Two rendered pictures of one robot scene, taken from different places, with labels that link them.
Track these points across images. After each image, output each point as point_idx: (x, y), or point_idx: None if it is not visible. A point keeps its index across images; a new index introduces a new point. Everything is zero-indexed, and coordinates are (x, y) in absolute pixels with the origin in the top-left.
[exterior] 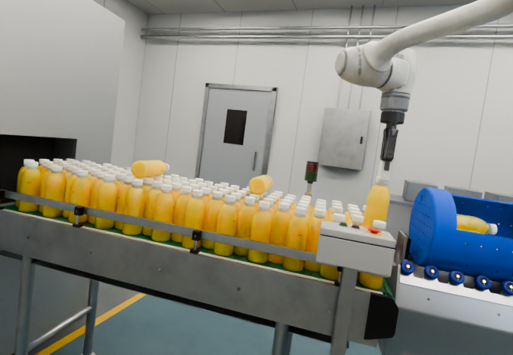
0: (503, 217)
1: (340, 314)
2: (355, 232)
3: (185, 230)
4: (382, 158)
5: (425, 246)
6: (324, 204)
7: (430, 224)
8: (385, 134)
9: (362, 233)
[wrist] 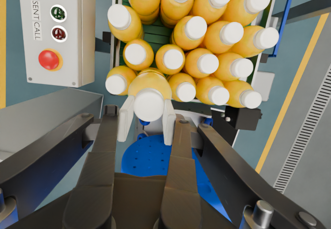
0: None
1: None
2: (30, 27)
3: None
4: (103, 106)
5: (144, 145)
6: None
7: (138, 161)
8: (109, 177)
9: (30, 39)
